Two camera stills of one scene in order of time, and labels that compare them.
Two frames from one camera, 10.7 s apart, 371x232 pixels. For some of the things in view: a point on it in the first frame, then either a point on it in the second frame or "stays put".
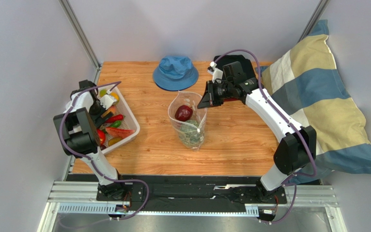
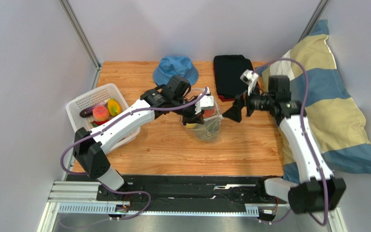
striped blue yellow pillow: (304, 79) stays put
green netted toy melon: (190, 133) to (209, 131)
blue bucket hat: (175, 73) stays put
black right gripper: (211, 91) to (242, 105)
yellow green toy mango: (103, 92) to (114, 108)
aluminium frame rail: (82, 36) stays put
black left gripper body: (95, 111) to (188, 114)
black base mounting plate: (173, 192) stays put
